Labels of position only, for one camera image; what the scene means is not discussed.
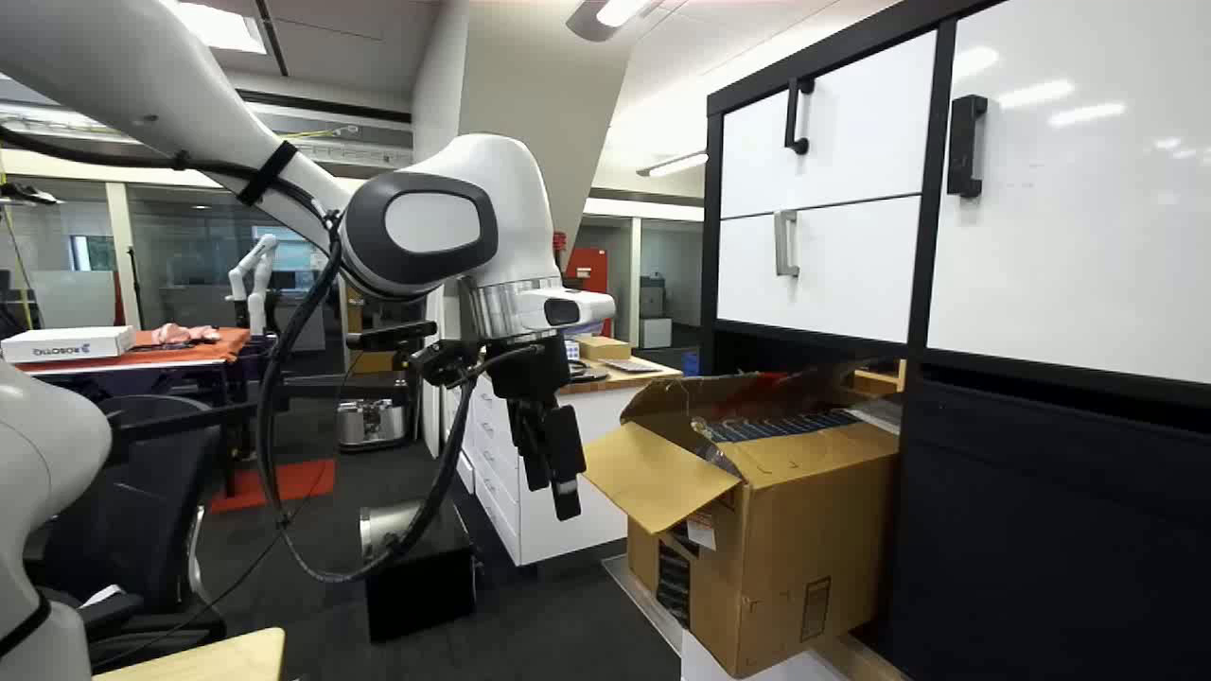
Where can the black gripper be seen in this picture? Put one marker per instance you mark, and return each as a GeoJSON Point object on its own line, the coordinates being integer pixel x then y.
{"type": "Point", "coordinates": [533, 379]}

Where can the brown cardboard box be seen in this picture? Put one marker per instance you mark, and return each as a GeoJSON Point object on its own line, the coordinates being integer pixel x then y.
{"type": "Point", "coordinates": [781, 554]}

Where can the small white background robot arm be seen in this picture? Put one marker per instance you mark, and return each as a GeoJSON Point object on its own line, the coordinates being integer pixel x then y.
{"type": "Point", "coordinates": [250, 279]}

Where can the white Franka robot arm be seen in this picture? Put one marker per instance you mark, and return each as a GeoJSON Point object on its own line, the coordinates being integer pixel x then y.
{"type": "Point", "coordinates": [127, 64]}

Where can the small cardboard box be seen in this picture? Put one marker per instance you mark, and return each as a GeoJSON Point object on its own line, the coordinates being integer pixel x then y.
{"type": "Point", "coordinates": [605, 350]}

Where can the black box on floor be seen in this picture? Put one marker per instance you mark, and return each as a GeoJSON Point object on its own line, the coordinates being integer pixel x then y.
{"type": "Point", "coordinates": [422, 592]}

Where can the flat white box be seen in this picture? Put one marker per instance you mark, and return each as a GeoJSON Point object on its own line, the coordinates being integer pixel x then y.
{"type": "Point", "coordinates": [63, 345]}

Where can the low white drawer cabinet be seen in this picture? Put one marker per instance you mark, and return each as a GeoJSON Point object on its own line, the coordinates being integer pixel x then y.
{"type": "Point", "coordinates": [603, 409]}

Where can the white grey bin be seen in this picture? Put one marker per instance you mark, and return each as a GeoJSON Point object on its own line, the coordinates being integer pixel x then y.
{"type": "Point", "coordinates": [371, 422]}

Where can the black ribbed item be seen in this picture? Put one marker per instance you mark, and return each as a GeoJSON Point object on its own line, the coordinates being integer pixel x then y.
{"type": "Point", "coordinates": [769, 422]}

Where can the red background object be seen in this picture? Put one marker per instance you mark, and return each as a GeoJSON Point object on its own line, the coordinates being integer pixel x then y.
{"type": "Point", "coordinates": [589, 268]}

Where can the red floor mat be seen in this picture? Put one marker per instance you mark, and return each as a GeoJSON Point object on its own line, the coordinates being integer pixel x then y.
{"type": "Point", "coordinates": [271, 486]}

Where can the long ceiling light strip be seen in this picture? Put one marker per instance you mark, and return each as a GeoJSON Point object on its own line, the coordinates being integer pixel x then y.
{"type": "Point", "coordinates": [676, 163]}

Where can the red topped table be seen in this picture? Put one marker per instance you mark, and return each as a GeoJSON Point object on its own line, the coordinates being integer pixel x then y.
{"type": "Point", "coordinates": [164, 359]}

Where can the black office chair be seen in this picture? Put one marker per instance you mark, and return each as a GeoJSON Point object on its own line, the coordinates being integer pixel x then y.
{"type": "Point", "coordinates": [139, 506]}

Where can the black shelf cabinet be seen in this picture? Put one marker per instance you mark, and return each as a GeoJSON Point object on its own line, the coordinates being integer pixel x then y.
{"type": "Point", "coordinates": [1046, 531]}

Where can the round ceiling light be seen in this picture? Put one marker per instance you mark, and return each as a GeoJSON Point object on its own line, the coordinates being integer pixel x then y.
{"type": "Point", "coordinates": [617, 13]}

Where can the square ceiling light panel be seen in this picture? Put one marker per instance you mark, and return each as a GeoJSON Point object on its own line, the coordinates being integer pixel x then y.
{"type": "Point", "coordinates": [217, 26]}

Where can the white cabinet door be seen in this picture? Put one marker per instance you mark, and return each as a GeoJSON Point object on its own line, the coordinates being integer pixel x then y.
{"type": "Point", "coordinates": [1097, 241]}

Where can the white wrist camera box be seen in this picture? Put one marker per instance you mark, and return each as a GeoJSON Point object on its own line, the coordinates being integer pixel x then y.
{"type": "Point", "coordinates": [571, 307]}

